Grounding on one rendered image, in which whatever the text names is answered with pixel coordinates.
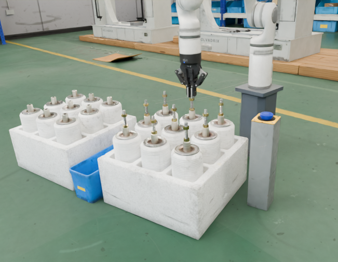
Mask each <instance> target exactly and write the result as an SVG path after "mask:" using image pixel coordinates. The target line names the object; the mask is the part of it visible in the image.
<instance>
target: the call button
mask: <svg viewBox="0 0 338 262"><path fill-rule="evenodd" d="M260 117H261V119H263V120H270V119H272V117H273V113H271V112H261V113H260Z"/></svg>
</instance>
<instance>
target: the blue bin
mask: <svg viewBox="0 0 338 262"><path fill-rule="evenodd" d="M113 149H114V146H113V145H111V146H109V147H107V148H105V149H103V150H102V151H100V152H98V153H96V154H94V155H92V156H90V157H89V158H87V159H85V160H83V161H81V162H79V163H77V164H76V165H74V166H72V167H70V168H69V172H70V174H71V175H72V179H73V184H74V188H75V191H76V195H77V197H78V198H80V199H82V200H84V201H87V202H89V203H95V202H96V201H98V200H100V199H101V198H103V192H102V186H101V179H100V172H99V166H98V158H99V157H101V156H103V155H105V154H106V153H108V152H110V151H111V150H113Z"/></svg>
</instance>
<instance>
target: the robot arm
mask: <svg viewBox="0 0 338 262"><path fill-rule="evenodd" d="M202 2H203V0H176V8H177V14H178V19H179V31H180V41H179V51H180V63H181V65H180V68H179V69H177V70H175V73H176V75H177V77H178V79H179V81H180V82H181V84H182V85H185V86H186V95H187V97H191V98H194V97H195V96H196V95H197V91H196V87H198V86H200V85H201V84H202V83H203V81H204V80H205V78H206V76H207V75H208V72H204V71H203V70H202V67H201V51H202V50H211V49H212V45H211V44H206V43H201V40H200V22H199V20H198V19H197V16H196V9H198V8H199V7H200V6H201V4H202ZM244 2H245V10H246V17H247V22H248V24H249V26H251V27H253V28H264V32H263V33H262V34H261V35H259V36H256V37H253V38H251V40H250V52H249V75H248V87H249V88H251V89H268V88H270V87H271V85H272V74H273V64H272V62H273V47H274V38H275V30H276V22H277V5H276V4H275V3H258V2H257V1H256V0H244ZM199 73H200V75H199ZM198 75H199V76H200V77H199V79H198Z"/></svg>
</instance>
